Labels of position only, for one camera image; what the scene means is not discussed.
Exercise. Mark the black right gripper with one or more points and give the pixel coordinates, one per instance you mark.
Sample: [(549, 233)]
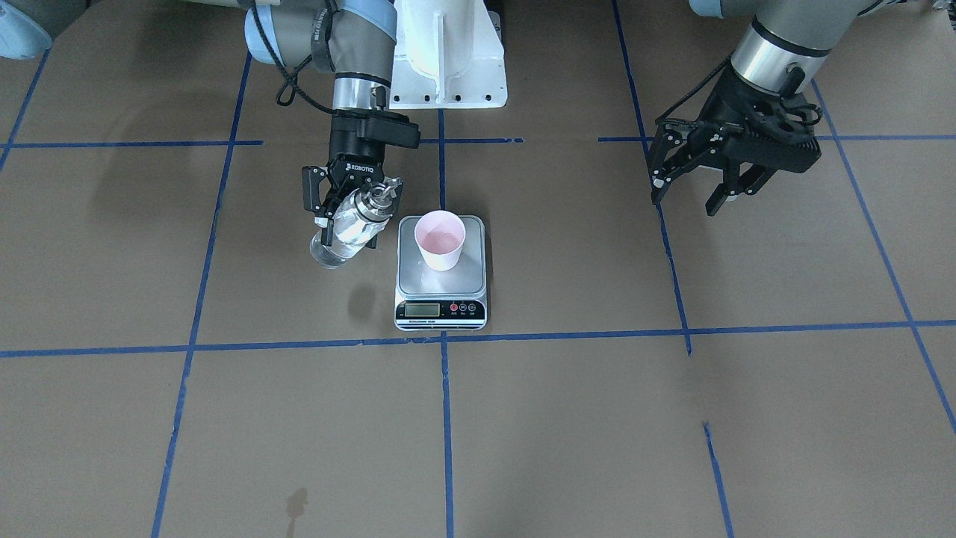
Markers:
[(348, 146)]

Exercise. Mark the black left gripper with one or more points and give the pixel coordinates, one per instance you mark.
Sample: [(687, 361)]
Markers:
[(723, 110)]

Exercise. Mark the clear glass sauce bottle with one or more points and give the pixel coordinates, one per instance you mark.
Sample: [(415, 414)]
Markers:
[(350, 232)]

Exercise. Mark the pink plastic cup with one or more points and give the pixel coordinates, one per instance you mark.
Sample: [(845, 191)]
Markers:
[(440, 236)]

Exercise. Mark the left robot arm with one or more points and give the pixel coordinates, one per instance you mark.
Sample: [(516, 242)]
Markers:
[(782, 33)]

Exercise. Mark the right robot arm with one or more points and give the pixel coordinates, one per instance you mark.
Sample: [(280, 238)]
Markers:
[(338, 57)]

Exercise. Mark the digital kitchen scale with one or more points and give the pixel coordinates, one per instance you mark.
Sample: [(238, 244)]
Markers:
[(456, 299)]

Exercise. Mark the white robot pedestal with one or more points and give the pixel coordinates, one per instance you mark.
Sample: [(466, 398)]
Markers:
[(449, 55)]

